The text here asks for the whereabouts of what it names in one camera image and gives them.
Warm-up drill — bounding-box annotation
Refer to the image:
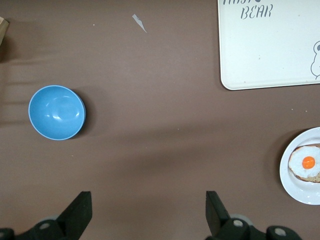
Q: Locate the grey paper scrap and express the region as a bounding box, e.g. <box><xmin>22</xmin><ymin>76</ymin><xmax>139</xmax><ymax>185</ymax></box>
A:
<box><xmin>131</xmin><ymin>13</ymin><xmax>148</xmax><ymax>34</ymax></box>

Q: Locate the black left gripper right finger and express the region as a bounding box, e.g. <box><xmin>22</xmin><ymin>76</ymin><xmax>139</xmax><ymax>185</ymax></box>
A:
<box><xmin>205</xmin><ymin>190</ymin><xmax>253</xmax><ymax>240</ymax></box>

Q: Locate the cream bear print tray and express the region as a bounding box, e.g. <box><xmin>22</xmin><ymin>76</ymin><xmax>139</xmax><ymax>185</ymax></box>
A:
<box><xmin>216</xmin><ymin>0</ymin><xmax>320</xmax><ymax>91</ymax></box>

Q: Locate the wooden mug rack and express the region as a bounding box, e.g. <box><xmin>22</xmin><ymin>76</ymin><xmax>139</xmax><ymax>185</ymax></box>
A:
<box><xmin>0</xmin><ymin>16</ymin><xmax>10</xmax><ymax>62</ymax></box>

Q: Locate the white round plate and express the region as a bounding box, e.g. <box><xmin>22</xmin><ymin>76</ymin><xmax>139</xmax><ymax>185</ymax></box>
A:
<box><xmin>279</xmin><ymin>126</ymin><xmax>320</xmax><ymax>206</ymax></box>

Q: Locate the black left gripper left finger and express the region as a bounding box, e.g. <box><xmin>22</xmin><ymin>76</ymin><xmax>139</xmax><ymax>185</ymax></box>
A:
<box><xmin>23</xmin><ymin>191</ymin><xmax>93</xmax><ymax>240</ymax></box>

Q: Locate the blue bowl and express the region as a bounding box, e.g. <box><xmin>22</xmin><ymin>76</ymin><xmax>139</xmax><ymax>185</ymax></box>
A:
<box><xmin>27</xmin><ymin>84</ymin><xmax>87</xmax><ymax>142</ymax></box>

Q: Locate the fried egg toy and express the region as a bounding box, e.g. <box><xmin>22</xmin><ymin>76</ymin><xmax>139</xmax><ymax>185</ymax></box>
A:
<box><xmin>288</xmin><ymin>146</ymin><xmax>320</xmax><ymax>179</ymax></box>

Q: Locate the bread slice under egg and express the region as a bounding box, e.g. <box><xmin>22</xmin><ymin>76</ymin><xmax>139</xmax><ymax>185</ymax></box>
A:
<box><xmin>289</xmin><ymin>143</ymin><xmax>320</xmax><ymax>184</ymax></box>

